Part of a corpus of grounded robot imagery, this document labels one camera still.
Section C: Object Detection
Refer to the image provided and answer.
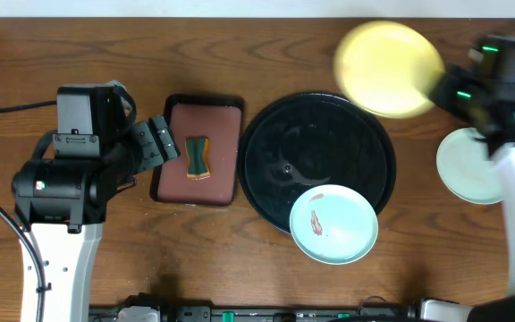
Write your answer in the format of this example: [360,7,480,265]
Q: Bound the green and yellow sponge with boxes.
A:
[185,137,211,180]

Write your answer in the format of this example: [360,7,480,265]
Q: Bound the light blue plate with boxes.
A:
[289,184,378,266]
[436,127,502,205]

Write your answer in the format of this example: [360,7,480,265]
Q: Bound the yellow plate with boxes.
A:
[333,21,445,119]

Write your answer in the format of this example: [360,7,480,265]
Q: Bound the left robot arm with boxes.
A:
[12,81,180,321]

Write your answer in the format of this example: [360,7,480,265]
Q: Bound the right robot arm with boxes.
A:
[418,66,515,321]

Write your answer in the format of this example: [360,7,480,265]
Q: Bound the black rectangular tray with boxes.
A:
[150,94,245,207]

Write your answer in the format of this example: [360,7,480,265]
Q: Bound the black round tray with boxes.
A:
[238,92,397,233]

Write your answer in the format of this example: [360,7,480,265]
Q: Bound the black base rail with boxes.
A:
[87,292,419,322]

